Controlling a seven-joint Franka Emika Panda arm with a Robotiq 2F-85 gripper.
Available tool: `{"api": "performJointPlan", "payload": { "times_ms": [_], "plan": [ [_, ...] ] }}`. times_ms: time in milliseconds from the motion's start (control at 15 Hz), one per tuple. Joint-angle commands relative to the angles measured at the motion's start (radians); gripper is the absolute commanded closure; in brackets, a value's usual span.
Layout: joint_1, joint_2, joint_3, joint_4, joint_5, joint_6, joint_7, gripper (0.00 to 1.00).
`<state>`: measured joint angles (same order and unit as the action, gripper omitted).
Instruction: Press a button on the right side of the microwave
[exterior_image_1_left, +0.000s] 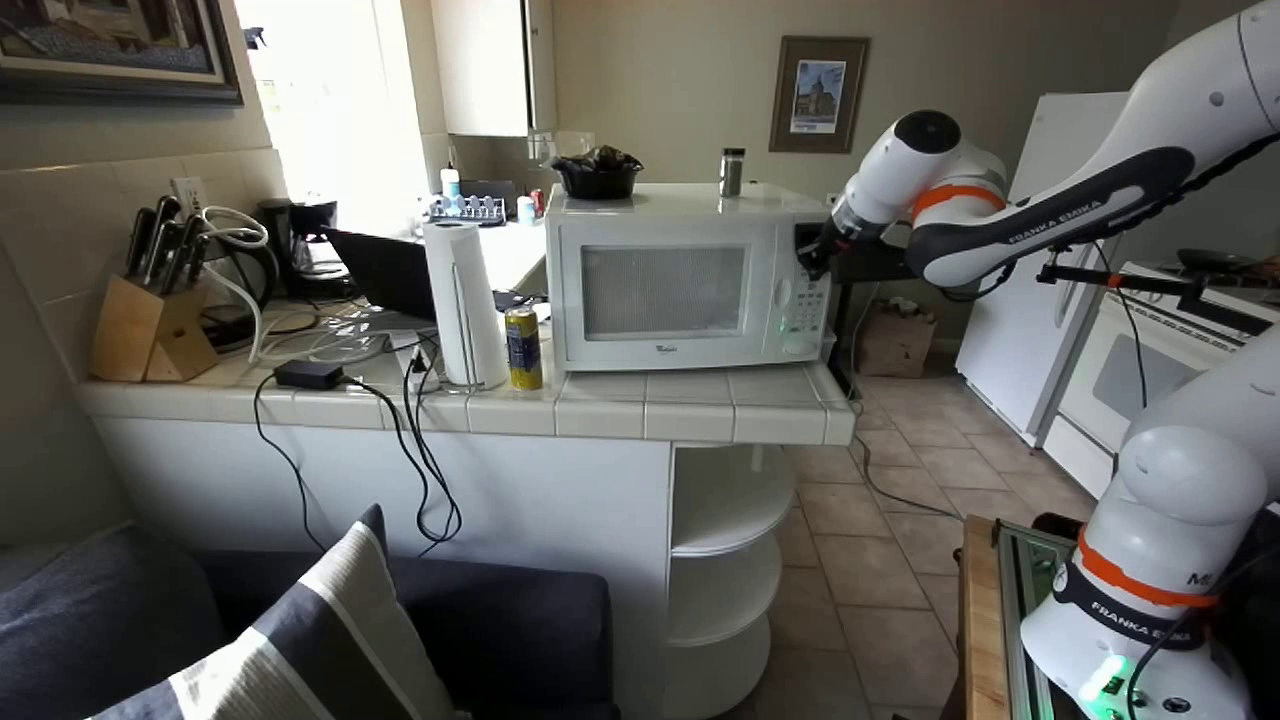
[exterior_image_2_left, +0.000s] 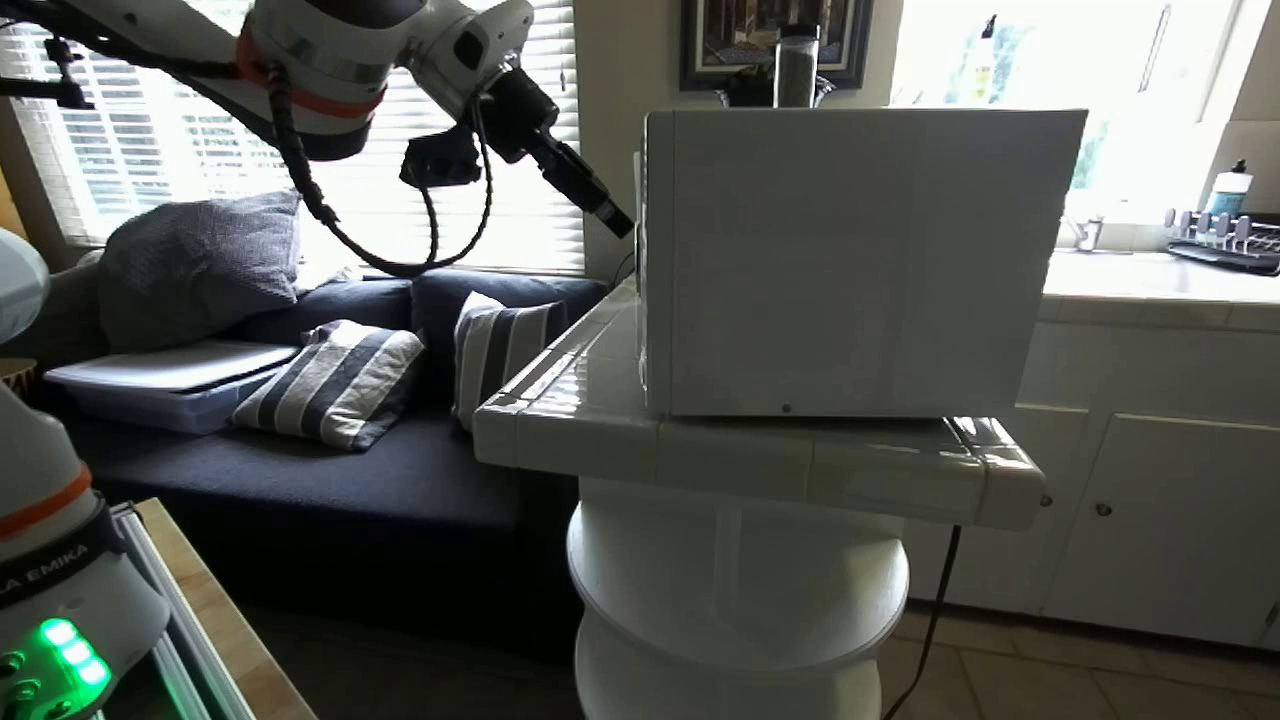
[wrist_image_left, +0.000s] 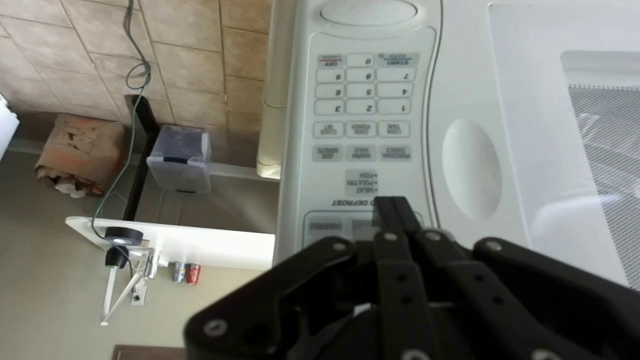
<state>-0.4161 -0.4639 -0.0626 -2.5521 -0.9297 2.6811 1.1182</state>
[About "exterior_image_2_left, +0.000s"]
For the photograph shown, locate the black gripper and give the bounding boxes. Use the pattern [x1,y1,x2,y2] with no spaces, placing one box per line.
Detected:
[473,62,640,244]

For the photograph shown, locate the white microwave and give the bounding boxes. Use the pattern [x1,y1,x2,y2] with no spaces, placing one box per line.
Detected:
[632,105,1094,424]

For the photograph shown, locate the striped blue white pillow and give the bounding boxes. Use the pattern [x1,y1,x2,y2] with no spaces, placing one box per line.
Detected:
[227,317,430,455]
[450,286,572,431]

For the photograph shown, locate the white window blinds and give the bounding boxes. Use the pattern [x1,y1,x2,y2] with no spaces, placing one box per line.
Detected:
[0,0,591,278]

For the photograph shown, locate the dark framed picture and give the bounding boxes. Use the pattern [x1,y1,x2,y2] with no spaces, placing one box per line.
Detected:
[675,0,882,95]

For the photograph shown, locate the dark metal bottle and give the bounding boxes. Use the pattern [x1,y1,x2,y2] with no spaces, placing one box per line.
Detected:
[770,18,824,112]

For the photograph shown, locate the dark blue sofa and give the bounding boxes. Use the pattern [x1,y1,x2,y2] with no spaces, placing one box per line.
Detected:
[19,260,619,658]

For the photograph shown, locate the white tiled counter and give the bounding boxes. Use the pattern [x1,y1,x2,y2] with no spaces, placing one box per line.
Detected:
[470,271,1053,720]

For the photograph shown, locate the grey flat cushion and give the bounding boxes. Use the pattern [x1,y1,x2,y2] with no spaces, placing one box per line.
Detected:
[37,334,302,438]

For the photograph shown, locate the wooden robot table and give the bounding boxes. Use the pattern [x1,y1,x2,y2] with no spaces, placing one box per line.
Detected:
[110,495,322,720]

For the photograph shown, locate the blue soap bottle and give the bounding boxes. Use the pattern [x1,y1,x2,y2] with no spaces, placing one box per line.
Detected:
[1200,155,1260,224]

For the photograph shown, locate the dish rack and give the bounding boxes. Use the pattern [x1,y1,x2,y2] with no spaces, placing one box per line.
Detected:
[1164,204,1280,278]

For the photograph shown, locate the white base cabinets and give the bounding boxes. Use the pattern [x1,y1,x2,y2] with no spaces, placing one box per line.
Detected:
[915,317,1280,658]

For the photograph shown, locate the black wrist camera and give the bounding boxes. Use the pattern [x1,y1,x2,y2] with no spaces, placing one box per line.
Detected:
[395,124,489,191]

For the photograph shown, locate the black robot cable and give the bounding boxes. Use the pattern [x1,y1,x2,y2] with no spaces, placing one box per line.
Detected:
[268,75,502,278]

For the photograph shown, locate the black floor cable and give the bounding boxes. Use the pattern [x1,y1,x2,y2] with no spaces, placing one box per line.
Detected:
[875,522,967,720]

